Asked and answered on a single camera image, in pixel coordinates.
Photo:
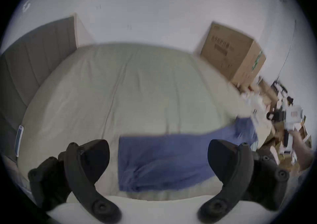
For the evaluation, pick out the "white phone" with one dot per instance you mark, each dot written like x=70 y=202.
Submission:
x=19 y=140

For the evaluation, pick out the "person's right hand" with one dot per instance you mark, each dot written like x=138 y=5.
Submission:
x=298 y=138

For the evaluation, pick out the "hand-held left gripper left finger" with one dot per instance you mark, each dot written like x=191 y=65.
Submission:
x=81 y=168

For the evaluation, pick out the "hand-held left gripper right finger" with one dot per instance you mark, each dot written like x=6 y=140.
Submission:
x=235 y=168

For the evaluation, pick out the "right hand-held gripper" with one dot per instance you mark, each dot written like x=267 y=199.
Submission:
x=289 y=116

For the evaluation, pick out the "grey padded headboard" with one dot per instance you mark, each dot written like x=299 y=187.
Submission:
x=29 y=59

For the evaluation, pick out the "large brown cardboard carton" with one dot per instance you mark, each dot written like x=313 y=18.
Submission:
x=231 y=55

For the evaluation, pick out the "dark blue shirt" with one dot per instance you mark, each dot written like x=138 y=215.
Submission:
x=170 y=158

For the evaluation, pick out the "bed with beige sheet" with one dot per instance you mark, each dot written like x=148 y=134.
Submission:
x=118 y=89

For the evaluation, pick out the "person's right forearm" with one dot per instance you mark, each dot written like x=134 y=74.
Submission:
x=305 y=159

